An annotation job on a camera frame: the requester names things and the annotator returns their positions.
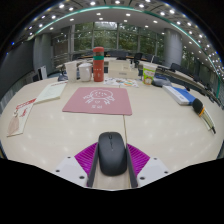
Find stack of white paper cups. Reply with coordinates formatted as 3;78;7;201
64;60;78;83

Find white desk organizer box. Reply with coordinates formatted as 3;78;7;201
104;59;140;80

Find long curved conference desk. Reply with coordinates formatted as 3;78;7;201
54;54;223;104

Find green paper cup with straw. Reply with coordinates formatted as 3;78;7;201
142;63;158;86

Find blue and white book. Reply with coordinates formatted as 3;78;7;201
162;84;197;106

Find white leaning board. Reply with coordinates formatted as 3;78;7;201
38;65;48;80

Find white lidded ceramic mug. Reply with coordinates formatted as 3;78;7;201
77;62;93;83

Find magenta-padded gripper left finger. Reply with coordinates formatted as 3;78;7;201
53;142;100;189

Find red thermos bottle green band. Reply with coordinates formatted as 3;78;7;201
92;46;105;83

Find white printed document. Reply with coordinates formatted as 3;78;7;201
34;81;68;104

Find pink printed mouse pad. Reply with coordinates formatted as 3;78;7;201
61;86;133;116

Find black handheld microphone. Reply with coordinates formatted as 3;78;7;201
191;98;217;135

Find red and white booklet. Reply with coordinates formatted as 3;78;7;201
6;97;37;138

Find colourful sticker sheet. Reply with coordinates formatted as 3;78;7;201
103;77;140;89

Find ceiling lights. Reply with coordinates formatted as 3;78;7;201
9;0;224;73

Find black computer mouse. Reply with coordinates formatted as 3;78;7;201
97;131;128;177

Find black office chairs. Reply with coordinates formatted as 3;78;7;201
71;49;183;73

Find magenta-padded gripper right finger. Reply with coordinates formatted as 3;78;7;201
125;143;171;190

